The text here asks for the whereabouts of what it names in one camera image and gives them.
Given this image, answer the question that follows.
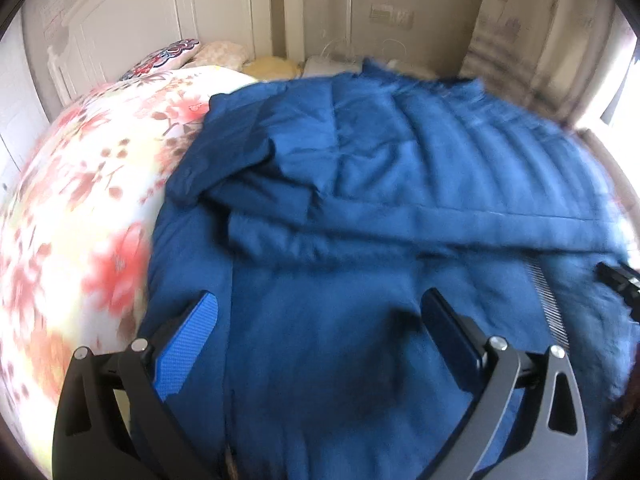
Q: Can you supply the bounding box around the blue quilted puffer jacket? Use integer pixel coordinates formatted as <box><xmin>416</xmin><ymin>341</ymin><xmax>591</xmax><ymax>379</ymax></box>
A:
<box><xmin>140</xmin><ymin>64</ymin><xmax>638</xmax><ymax>479</ymax></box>

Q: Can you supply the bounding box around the floral bed quilt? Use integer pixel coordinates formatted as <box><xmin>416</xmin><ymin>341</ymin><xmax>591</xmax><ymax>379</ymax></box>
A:
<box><xmin>1</xmin><ymin>66</ymin><xmax>252</xmax><ymax>474</ymax></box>

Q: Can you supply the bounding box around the white wardrobe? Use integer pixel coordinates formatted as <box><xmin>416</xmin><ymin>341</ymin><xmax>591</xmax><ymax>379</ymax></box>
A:
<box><xmin>0</xmin><ymin>11</ymin><xmax>49</xmax><ymax>203</ymax></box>

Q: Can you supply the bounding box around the colourful patterned pillow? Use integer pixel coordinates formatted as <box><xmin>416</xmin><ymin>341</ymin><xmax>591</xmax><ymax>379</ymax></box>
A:
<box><xmin>119</xmin><ymin>38</ymin><xmax>202</xmax><ymax>81</ymax></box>

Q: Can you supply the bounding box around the yellow pillow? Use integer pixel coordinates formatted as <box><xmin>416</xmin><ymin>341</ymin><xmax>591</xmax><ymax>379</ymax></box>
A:
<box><xmin>242</xmin><ymin>56</ymin><xmax>302</xmax><ymax>81</ymax></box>

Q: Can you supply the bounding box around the beige pillow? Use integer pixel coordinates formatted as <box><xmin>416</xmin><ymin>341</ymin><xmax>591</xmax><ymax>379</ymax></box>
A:
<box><xmin>183</xmin><ymin>40</ymin><xmax>250</xmax><ymax>72</ymax></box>

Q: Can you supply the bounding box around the white bedside table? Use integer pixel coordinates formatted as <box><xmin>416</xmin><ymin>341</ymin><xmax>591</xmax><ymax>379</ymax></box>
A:
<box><xmin>302</xmin><ymin>55</ymin><xmax>439</xmax><ymax>80</ymax></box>

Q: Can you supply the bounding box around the patterned window curtain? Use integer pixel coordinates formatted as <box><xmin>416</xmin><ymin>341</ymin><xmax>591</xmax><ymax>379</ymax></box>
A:
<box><xmin>458</xmin><ymin>0</ymin><xmax>622</xmax><ymax>124</ymax></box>

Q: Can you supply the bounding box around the white wooden headboard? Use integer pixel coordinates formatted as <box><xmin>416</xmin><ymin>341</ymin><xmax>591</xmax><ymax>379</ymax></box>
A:
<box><xmin>48</xmin><ymin>0</ymin><xmax>305</xmax><ymax>105</ymax></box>

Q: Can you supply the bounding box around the wall power socket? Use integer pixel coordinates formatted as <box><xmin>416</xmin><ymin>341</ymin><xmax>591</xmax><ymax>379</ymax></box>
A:
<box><xmin>369</xmin><ymin>4</ymin><xmax>414</xmax><ymax>30</ymax></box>

